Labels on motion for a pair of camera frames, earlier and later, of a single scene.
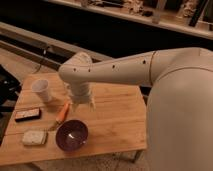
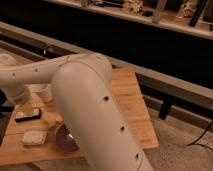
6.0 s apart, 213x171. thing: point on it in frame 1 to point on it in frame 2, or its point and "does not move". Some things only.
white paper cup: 41,88 does not move
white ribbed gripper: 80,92 to 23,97
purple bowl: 71,135 does not move
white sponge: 34,137 does not move
